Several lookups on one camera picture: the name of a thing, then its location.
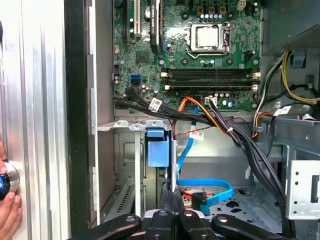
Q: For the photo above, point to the metal socket cover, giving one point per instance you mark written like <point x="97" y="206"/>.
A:
<point x="193" y="37"/>

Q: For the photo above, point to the white expansion slot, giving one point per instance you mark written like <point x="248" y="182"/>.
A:
<point x="136" y="20"/>

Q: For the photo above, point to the black graphics card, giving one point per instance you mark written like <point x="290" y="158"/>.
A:
<point x="155" y="25"/>

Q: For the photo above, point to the grey power supply unit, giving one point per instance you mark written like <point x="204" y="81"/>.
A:
<point x="287" y="20"/>

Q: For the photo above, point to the RAM slot white latches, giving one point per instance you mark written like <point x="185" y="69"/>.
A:
<point x="210" y="75"/>

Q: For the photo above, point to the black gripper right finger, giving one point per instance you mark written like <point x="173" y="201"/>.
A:
<point x="190" y="225"/>

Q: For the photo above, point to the green motherboard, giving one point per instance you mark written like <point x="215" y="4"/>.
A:
<point x="175" y="32"/>

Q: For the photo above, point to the metal disk bay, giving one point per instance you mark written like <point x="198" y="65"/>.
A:
<point x="138" y="162"/>

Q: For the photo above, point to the hard disk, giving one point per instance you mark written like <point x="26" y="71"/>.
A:
<point x="158" y="152"/>

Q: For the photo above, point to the black expansion slot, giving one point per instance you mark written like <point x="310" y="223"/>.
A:
<point x="125" y="20"/>

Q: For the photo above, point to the black open PC case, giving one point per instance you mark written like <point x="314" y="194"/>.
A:
<point x="76" y="100"/>

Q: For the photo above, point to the small blue plastic clip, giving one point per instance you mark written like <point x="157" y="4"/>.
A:
<point x="299" y="58"/>

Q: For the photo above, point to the metal optical drive cage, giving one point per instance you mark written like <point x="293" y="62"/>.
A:
<point x="300" y="140"/>

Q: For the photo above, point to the RAM slot black latches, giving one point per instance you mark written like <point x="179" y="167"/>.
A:
<point x="210" y="70"/>
<point x="210" y="81"/>

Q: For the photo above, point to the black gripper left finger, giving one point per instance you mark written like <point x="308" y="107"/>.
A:
<point x="162" y="225"/>

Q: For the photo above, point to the silver CPU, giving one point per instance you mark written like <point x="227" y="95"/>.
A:
<point x="208" y="37"/>

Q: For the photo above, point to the person's hand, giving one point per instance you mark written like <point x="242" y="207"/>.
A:
<point x="10" y="215"/>

